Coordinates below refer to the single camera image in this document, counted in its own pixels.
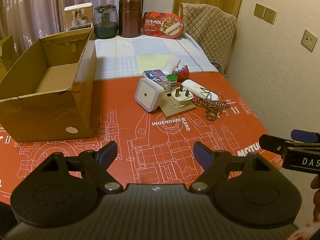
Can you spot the white square night light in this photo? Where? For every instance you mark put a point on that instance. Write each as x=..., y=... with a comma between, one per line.
x=147, y=93

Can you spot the pink patterned cloth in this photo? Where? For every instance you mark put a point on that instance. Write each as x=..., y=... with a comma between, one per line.
x=307, y=233

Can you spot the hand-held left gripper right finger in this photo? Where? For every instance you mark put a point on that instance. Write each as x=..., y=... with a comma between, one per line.
x=202, y=155

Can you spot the beige wall socket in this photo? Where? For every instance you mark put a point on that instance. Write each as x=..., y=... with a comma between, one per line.
x=309, y=40
x=259, y=10
x=270, y=15

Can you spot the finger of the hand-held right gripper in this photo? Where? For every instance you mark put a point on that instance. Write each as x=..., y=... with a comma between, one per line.
x=271, y=142
x=305, y=136

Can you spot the brown cylindrical canister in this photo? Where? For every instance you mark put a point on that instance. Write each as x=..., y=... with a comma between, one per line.
x=130, y=20

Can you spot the beige quilted chair cover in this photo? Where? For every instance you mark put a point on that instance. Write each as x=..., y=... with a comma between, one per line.
x=210, y=30

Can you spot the blue plaid cloth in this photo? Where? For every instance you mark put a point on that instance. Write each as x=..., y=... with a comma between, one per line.
x=125, y=55

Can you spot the large brown cardboard box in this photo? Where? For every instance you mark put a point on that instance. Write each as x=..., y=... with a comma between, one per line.
x=7, y=50

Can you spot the white plug adapter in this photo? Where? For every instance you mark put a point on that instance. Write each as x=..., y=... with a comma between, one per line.
x=181, y=97

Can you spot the white oblong plastic device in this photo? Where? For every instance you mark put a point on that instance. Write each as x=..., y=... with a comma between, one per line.
x=171, y=65

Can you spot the white stick device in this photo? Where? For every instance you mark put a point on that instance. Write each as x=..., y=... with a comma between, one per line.
x=195, y=86

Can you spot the small green capped bottle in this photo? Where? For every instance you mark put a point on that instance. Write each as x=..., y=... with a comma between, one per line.
x=172, y=78

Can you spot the red cartoon toy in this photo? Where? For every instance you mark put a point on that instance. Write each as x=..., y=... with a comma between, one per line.
x=182, y=72

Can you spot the brown patterned hair clip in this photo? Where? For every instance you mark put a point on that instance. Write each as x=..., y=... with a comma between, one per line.
x=211, y=111

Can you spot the white product box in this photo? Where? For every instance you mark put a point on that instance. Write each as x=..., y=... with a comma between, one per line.
x=78, y=17

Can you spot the clear box with blue label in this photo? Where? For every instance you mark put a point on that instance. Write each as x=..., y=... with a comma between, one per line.
x=156, y=75

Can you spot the gold square device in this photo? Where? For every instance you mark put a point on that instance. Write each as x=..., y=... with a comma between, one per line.
x=175, y=111

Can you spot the person's right hand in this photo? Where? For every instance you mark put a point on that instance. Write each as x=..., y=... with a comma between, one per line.
x=317, y=200

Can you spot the mauve patterned curtain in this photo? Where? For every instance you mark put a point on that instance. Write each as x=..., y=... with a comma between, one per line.
x=37, y=5

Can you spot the red oval food package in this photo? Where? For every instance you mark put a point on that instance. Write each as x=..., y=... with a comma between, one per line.
x=155, y=27

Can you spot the green glass jar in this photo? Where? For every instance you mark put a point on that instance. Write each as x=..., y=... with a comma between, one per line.
x=106, y=27

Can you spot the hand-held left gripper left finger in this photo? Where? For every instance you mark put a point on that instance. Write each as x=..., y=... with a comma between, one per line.
x=108, y=152

